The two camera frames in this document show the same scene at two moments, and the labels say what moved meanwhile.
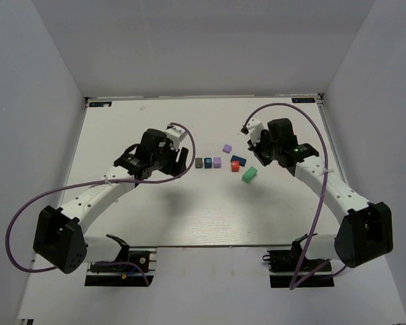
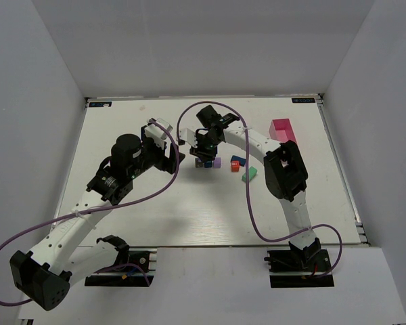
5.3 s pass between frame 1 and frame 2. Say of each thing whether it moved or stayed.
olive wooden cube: stayed
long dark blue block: stayed
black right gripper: moved
